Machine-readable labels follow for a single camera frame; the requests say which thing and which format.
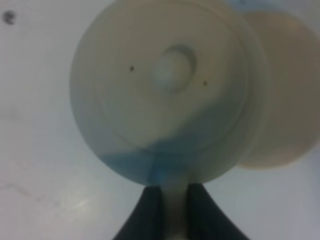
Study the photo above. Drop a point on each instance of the beige teapot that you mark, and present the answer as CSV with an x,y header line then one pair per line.
x,y
169,93

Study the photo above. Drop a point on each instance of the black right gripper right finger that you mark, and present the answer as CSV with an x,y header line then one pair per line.
x,y
205,220

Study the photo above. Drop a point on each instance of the beige round teapot coaster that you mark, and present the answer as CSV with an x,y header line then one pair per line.
x,y
293,124

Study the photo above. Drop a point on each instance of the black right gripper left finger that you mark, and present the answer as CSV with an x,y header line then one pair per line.
x,y
146,221

